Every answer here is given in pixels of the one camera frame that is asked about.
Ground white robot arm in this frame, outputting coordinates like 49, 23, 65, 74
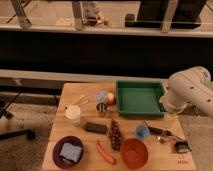
160, 66, 213, 118

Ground orange bowl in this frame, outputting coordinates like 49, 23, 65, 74
120, 138, 148, 169

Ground purple plate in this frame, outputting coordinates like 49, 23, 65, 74
52, 136, 84, 169

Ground blue small cup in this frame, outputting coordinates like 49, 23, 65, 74
135, 124, 150, 140

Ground wooden sticks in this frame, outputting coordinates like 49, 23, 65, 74
71, 95, 89, 106

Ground orange carrot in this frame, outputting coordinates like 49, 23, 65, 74
96, 142, 116, 165

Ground white cup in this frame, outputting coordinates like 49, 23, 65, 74
65, 105, 81, 125

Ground blue sponge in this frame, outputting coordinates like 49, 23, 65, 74
60, 143, 82, 163

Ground black rectangular block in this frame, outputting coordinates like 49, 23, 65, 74
84, 122, 107, 134

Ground green plastic tray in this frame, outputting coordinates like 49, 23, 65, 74
116, 80, 165, 118

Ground black small box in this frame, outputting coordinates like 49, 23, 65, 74
175, 141, 191, 154

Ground dark handled tool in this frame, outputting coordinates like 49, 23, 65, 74
145, 122, 173, 136

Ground dark grape bunch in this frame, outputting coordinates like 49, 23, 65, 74
108, 120, 122, 151

